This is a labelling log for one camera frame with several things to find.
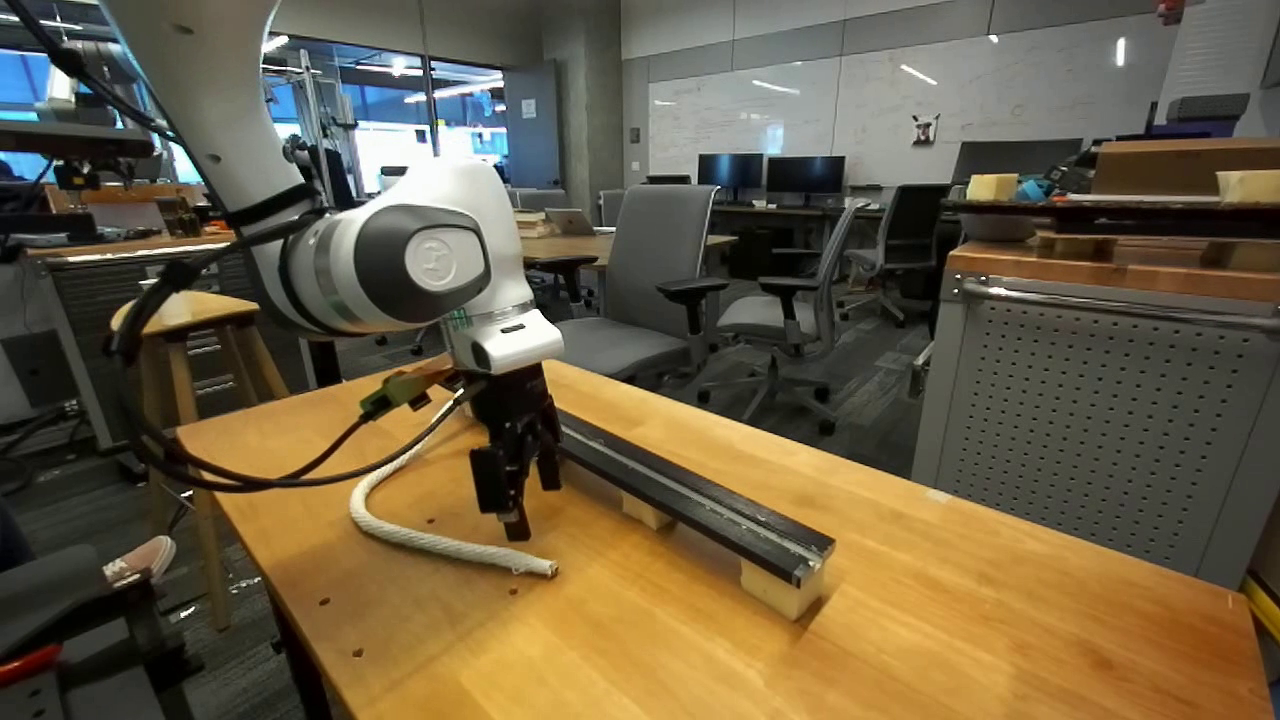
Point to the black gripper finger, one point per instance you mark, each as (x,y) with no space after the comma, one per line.
(550,466)
(502,489)

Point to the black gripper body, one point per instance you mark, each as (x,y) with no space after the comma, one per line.
(519,415)

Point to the black grooved rail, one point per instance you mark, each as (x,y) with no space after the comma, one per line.
(779,556)

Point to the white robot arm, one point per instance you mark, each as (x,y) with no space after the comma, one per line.
(432,251)

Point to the grey office chair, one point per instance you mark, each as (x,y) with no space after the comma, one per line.
(649,291)

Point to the wooden stool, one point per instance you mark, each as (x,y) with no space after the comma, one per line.
(190,341)

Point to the black computer monitor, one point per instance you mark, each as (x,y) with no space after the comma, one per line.
(804,172)

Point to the grey metal tool cabinet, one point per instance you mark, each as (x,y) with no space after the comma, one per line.
(1135,407)

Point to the wooden blocks on cabinet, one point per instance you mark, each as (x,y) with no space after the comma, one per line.
(1146,202)

